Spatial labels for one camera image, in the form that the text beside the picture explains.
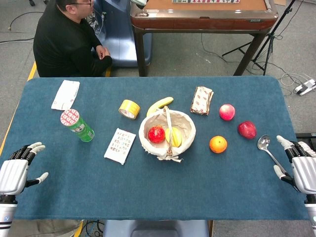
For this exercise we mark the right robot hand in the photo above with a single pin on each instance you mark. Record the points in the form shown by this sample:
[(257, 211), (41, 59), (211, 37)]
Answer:
[(303, 170)]

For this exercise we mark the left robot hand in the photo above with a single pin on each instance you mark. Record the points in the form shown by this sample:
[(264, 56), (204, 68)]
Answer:
[(11, 172)]

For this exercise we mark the orange fruit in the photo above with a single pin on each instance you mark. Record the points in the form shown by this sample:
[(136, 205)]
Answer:
[(218, 144)]

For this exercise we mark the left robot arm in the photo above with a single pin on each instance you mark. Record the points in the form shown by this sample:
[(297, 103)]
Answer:
[(5, 214)]

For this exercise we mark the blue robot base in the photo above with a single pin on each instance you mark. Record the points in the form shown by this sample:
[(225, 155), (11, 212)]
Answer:
[(155, 228)]

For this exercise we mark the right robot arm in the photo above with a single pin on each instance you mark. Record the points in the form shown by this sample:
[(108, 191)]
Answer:
[(310, 212)]

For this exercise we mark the white fabric woven basket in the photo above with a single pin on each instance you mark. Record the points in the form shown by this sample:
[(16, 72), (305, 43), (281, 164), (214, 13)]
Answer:
[(182, 123)]

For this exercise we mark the metal ladle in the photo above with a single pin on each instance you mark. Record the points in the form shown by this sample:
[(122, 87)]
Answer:
[(263, 143)]

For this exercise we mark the dark red apple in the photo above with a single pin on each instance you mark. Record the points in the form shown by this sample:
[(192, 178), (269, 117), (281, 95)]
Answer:
[(247, 129)]

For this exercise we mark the green chips can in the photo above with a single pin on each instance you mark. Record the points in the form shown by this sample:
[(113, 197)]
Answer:
[(80, 127)]

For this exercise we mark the white power strip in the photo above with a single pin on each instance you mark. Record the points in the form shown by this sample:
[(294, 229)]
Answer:
[(305, 87)]

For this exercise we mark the white tissue packet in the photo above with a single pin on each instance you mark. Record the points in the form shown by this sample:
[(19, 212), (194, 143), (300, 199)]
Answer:
[(65, 95)]

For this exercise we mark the white patterned snack packet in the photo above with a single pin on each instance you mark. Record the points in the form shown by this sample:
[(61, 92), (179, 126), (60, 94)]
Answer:
[(120, 145)]

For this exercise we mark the brown patterned snack packet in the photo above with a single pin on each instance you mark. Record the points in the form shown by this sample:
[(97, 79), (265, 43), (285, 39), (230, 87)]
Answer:
[(202, 100)]

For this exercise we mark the yellow starfruit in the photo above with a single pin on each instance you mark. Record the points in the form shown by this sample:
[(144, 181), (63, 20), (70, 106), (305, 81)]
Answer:
[(175, 138)]

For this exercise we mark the black tripod stand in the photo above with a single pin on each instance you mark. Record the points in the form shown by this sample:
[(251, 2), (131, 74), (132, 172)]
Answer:
[(269, 42)]

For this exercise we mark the yellow tape roll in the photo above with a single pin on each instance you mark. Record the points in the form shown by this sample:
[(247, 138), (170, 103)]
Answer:
[(129, 108)]

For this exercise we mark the man in black sweater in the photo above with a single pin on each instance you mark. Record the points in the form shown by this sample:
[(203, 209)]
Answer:
[(64, 42)]

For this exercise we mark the blue table cloth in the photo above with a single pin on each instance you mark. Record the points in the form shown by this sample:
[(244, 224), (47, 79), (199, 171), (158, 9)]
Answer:
[(158, 187)]

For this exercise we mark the red pomegranate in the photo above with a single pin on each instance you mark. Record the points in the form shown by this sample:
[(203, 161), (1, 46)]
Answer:
[(156, 134)]

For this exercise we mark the yellow banana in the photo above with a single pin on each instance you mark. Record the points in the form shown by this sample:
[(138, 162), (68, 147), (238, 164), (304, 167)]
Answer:
[(158, 105)]

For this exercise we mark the brown mahjong table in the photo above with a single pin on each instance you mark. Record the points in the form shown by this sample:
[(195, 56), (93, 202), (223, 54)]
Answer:
[(202, 19)]

